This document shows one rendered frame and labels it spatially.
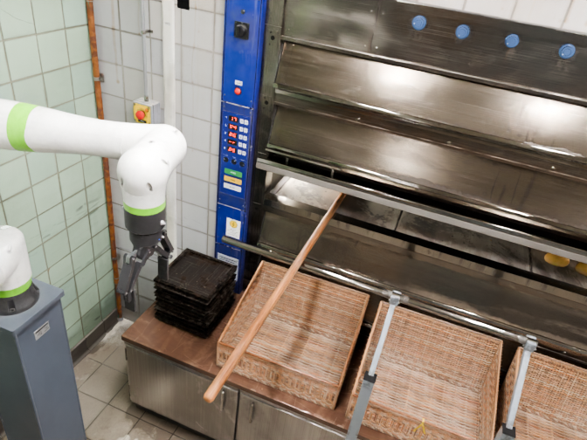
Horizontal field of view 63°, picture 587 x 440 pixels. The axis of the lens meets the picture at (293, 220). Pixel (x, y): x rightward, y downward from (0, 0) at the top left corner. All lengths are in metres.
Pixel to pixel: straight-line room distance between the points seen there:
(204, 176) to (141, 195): 1.30
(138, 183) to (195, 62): 1.20
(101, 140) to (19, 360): 0.81
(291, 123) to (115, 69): 0.87
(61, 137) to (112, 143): 0.12
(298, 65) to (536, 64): 0.84
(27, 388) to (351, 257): 1.36
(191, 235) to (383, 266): 1.01
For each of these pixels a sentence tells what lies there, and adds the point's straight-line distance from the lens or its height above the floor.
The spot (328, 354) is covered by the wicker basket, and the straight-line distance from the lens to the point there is 2.36.
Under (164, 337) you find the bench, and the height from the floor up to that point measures 0.58.
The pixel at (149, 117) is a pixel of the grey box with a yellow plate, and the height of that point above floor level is 1.46.
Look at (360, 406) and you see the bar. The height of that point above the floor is 0.81.
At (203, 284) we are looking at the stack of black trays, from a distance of 2.28.
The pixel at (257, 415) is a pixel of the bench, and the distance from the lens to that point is 2.32.
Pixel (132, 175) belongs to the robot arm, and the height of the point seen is 1.82.
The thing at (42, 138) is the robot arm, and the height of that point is 1.80.
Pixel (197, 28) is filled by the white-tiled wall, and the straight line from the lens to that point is 2.15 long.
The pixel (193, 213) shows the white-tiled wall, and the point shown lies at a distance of 2.50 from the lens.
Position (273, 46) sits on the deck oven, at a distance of 2.01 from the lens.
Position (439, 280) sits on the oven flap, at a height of 1.03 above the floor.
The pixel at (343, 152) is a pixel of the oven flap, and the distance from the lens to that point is 2.01.
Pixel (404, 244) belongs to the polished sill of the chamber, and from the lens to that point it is 2.15.
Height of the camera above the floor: 2.31
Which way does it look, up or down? 32 degrees down
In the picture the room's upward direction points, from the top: 8 degrees clockwise
